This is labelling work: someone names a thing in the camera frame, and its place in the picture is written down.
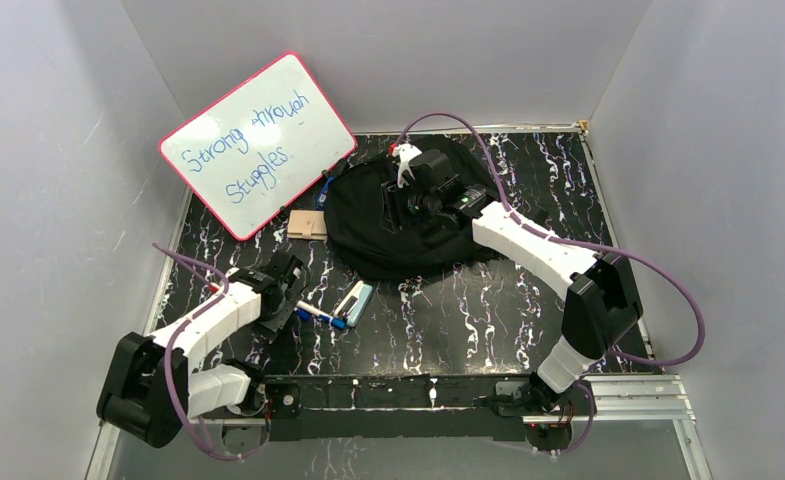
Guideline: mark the black student backpack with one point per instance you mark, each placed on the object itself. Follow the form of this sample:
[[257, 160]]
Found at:
[[460, 184]]

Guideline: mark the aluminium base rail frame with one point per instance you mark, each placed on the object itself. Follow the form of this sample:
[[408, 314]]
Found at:
[[635, 426]]

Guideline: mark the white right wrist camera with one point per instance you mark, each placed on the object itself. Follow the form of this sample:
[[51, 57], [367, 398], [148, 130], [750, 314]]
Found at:
[[405, 154]]

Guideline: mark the blue stapler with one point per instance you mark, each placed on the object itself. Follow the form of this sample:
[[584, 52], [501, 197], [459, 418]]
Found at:
[[323, 194]]

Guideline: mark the pink framed whiteboard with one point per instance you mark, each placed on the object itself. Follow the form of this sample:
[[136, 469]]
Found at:
[[260, 146]]

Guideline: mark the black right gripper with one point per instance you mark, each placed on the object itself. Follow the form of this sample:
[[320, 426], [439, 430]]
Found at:
[[393, 217]]

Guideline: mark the small wooden block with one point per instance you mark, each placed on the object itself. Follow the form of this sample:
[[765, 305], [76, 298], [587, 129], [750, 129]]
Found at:
[[307, 225]]

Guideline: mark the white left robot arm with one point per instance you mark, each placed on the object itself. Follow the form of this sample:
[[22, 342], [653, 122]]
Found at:
[[156, 385]]

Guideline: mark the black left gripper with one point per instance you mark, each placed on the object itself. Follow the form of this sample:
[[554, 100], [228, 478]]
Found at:
[[283, 288]]

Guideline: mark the white eraser block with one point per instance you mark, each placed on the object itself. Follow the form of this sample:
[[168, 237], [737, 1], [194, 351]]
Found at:
[[352, 306]]

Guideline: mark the white blue whiteboard marker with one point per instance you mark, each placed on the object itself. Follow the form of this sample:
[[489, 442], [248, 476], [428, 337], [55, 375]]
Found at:
[[309, 310]]

